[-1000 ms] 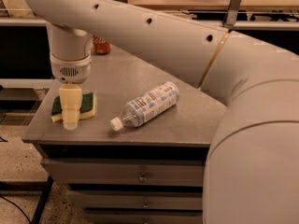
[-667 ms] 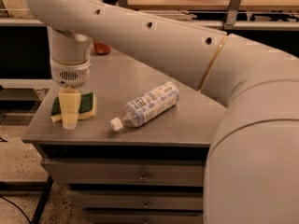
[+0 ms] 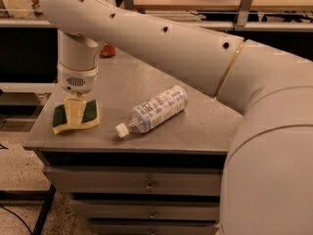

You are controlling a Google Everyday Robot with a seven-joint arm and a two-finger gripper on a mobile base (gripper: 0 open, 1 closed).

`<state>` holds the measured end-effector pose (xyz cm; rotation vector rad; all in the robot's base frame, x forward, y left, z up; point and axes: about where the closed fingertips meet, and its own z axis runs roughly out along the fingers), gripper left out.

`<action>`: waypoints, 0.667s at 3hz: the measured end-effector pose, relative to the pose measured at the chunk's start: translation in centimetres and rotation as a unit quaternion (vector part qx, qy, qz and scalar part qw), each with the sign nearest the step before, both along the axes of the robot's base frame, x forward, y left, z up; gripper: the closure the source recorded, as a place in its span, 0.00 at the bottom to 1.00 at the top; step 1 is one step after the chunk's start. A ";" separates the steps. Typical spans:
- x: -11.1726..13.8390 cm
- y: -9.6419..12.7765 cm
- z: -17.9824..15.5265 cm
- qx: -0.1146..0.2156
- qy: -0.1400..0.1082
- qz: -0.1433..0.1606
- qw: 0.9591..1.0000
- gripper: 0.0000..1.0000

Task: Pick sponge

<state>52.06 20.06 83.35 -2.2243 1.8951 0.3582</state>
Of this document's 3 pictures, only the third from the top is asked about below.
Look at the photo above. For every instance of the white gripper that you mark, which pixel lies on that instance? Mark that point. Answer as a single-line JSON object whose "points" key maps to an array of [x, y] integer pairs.
{"points": [[77, 80]]}

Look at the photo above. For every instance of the green and yellow sponge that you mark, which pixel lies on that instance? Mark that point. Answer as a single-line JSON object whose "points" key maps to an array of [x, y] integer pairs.
{"points": [[75, 115]]}

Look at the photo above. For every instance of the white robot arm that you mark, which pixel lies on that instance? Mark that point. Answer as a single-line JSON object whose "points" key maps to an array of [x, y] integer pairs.
{"points": [[267, 183]]}

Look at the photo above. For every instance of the red cola can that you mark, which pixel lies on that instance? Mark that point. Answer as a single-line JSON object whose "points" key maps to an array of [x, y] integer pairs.
{"points": [[108, 51]]}

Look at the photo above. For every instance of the clear plastic water bottle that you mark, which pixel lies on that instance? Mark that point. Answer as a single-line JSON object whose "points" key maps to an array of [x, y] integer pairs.
{"points": [[154, 111]]}

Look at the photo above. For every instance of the grey metal drawer cabinet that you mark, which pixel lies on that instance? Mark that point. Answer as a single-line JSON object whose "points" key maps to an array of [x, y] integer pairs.
{"points": [[164, 182]]}

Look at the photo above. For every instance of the bag on left shelf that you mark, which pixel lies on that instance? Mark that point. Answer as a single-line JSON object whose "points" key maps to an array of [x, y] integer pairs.
{"points": [[20, 9]]}

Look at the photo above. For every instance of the metal railing with posts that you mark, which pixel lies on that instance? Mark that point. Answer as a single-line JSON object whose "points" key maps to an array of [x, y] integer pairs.
{"points": [[190, 10]]}

